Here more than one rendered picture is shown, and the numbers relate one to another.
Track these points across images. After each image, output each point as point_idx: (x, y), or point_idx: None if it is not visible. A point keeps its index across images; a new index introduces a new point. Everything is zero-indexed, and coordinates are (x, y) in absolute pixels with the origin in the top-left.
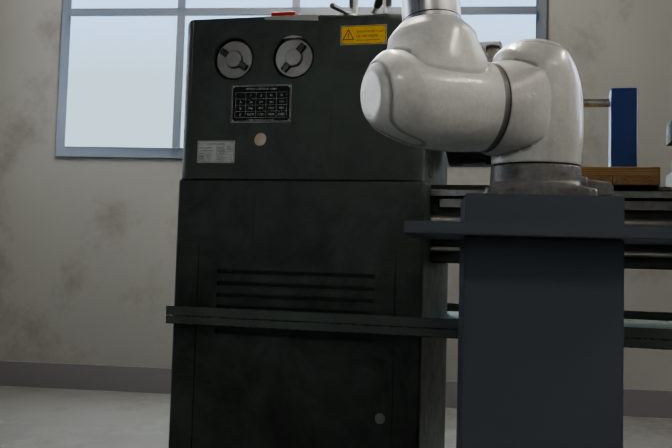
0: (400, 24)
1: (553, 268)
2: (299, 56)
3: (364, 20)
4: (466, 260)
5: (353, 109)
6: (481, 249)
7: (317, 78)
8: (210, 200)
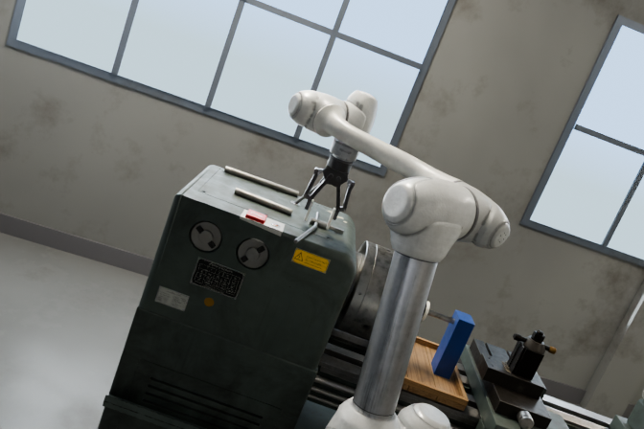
0: (353, 413)
1: None
2: (257, 256)
3: (314, 250)
4: None
5: (285, 308)
6: None
7: (265, 277)
8: (158, 329)
